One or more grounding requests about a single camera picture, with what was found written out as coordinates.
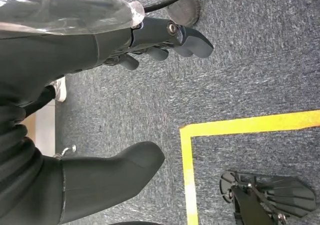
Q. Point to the yellow floor tape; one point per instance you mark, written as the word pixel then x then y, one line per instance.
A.
pixel 186 170

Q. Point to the clear plastic hand cover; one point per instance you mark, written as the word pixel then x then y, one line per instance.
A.
pixel 62 11

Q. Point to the grey caster wheel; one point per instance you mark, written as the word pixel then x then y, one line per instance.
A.
pixel 183 11

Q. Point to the person's leg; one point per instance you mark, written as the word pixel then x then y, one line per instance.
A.
pixel 41 99

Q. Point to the black chair base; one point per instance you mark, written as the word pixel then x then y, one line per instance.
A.
pixel 287 193

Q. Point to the person's foot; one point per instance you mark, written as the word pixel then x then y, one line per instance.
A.
pixel 60 89

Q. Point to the ribbed grey left arm sleeve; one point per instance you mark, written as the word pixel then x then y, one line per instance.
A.
pixel 15 144

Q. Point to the white furniture panel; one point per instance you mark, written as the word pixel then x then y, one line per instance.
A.
pixel 46 127

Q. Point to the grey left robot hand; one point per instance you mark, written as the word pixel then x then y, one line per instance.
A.
pixel 62 58

